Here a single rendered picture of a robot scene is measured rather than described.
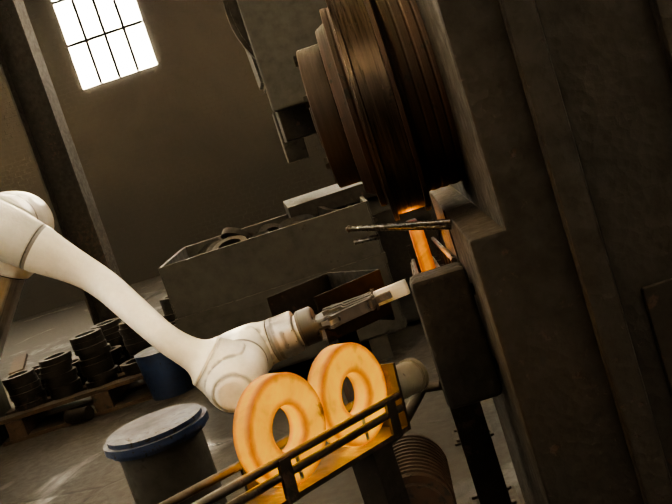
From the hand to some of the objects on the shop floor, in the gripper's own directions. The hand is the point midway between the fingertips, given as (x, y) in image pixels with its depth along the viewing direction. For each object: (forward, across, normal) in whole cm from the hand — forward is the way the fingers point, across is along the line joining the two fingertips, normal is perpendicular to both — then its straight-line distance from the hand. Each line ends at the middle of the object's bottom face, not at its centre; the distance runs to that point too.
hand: (391, 292), depth 184 cm
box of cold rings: (-66, -276, -69) cm, 292 cm away
